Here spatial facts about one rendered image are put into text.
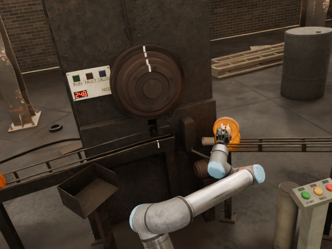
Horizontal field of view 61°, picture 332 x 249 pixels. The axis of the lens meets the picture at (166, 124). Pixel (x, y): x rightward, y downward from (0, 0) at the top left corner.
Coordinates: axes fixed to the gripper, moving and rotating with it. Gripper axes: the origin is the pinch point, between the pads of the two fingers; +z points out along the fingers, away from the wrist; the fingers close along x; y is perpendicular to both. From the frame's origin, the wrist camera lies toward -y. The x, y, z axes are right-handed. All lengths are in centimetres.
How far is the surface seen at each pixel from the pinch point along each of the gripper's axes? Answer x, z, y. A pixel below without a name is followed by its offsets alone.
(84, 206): 70, -63, -8
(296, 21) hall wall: -87, 784, -301
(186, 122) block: 28.0, 9.0, -7.2
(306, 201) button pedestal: -45, -34, -16
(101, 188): 68, -48, -11
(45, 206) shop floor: 158, -38, -77
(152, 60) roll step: 41, 8, 42
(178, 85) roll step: 30.1, 12.7, 21.0
